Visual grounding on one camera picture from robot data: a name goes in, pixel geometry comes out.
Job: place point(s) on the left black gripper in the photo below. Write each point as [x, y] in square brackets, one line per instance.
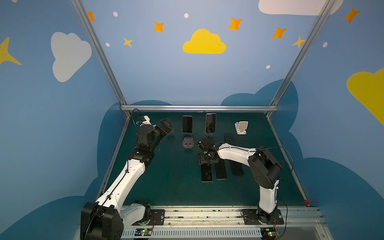
[160, 128]

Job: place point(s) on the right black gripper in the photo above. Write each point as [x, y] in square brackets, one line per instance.
[207, 157]

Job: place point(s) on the phone dark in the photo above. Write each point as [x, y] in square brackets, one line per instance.
[236, 168]
[220, 170]
[206, 173]

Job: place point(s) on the round stand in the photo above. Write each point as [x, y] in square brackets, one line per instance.
[188, 142]

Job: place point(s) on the phone white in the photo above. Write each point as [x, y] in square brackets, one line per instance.
[230, 139]

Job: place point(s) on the phone silver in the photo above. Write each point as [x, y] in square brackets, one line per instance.
[211, 119]

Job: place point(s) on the white stand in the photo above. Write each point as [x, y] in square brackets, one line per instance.
[241, 127]

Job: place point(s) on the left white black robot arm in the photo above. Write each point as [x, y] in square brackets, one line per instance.
[106, 219]

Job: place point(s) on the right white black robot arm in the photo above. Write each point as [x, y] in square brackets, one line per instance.
[265, 168]

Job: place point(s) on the back left phone purple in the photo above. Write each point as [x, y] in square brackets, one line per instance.
[187, 124]

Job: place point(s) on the back horizontal aluminium bar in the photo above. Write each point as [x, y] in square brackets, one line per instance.
[171, 108]

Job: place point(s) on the right green circuit board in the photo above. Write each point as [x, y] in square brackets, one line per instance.
[269, 234]

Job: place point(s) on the green circuit board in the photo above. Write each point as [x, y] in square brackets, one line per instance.
[143, 232]
[269, 234]

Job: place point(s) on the left green circuit board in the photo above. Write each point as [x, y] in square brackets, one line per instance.
[143, 232]

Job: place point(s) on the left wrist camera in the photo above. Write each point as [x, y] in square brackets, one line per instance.
[144, 120]

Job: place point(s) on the aluminium mounting rail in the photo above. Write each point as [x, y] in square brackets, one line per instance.
[226, 223]

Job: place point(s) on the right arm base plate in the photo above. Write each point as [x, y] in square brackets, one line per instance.
[260, 217]

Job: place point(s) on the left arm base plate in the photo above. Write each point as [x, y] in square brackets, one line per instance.
[154, 217]

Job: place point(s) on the left aluminium frame post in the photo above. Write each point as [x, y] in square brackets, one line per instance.
[88, 26]

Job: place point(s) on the aluminium frame post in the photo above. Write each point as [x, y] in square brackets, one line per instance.
[88, 26]
[311, 37]

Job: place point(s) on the right aluminium frame post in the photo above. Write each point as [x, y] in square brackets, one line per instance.
[311, 37]

